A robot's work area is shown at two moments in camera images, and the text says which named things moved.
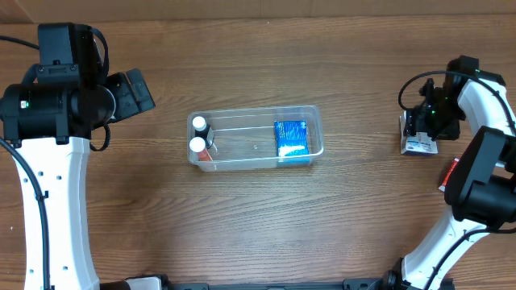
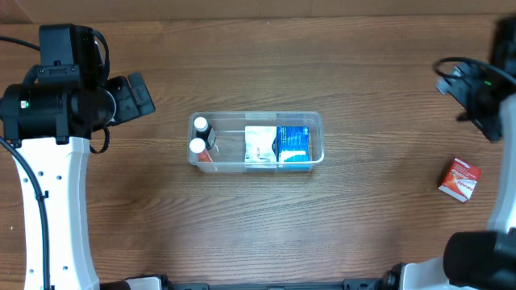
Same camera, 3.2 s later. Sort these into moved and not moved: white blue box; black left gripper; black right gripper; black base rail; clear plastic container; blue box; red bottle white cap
Moved: blue box; white blue box; black right gripper
Not moved: black base rail; red bottle white cap; clear plastic container; black left gripper
